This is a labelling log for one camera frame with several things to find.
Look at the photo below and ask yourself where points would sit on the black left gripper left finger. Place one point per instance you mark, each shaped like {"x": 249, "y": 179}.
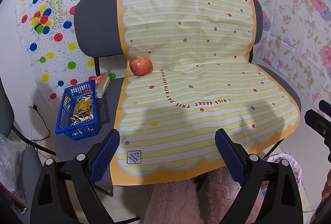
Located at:
{"x": 51, "y": 202}

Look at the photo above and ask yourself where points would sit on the yellow striped cloth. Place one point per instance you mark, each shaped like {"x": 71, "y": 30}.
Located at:
{"x": 201, "y": 81}

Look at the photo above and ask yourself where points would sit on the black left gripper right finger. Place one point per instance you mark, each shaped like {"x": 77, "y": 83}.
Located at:
{"x": 247, "y": 170}

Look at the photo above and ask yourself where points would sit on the grey chair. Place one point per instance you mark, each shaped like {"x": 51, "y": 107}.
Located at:
{"x": 97, "y": 35}

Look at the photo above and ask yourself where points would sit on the blue plastic basket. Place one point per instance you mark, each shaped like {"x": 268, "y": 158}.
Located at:
{"x": 77, "y": 117}

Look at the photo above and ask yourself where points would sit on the clear plastic bag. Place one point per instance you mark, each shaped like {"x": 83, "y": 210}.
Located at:
{"x": 10, "y": 158}

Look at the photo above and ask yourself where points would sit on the pink trash bag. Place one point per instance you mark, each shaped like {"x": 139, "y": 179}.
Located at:
{"x": 281, "y": 179}

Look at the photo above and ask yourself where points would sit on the floral print sheet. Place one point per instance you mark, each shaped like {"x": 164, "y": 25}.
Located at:
{"x": 296, "y": 42}

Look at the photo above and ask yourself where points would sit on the person's right hand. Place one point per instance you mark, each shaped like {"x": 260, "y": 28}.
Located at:
{"x": 324, "y": 195}

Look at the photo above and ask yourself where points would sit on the small book stack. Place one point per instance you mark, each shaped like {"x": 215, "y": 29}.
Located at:
{"x": 101, "y": 84}

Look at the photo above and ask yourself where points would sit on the red apple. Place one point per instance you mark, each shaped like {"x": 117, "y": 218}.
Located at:
{"x": 141, "y": 66}

